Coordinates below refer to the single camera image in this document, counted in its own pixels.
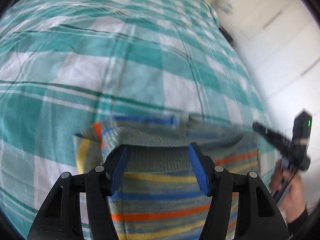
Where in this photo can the white wall socket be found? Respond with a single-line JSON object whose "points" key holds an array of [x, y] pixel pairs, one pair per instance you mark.
{"points": [[226, 7]]}

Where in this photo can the multicolour striped knit sweater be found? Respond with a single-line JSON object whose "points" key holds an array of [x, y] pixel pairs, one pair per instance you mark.
{"points": [[158, 195]]}

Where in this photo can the person's right hand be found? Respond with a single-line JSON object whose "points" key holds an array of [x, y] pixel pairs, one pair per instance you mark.
{"points": [[293, 203]]}

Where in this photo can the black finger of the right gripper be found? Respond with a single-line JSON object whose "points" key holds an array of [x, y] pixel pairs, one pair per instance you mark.
{"points": [[277, 140]]}

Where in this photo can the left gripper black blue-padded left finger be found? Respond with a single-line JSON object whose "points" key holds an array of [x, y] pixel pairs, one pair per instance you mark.
{"points": [[74, 197]]}

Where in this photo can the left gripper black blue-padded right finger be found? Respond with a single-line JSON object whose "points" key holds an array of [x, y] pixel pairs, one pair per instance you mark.
{"points": [[258, 216]]}

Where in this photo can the teal white plaid bedspread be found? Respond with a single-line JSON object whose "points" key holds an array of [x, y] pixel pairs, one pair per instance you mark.
{"points": [[73, 71]]}

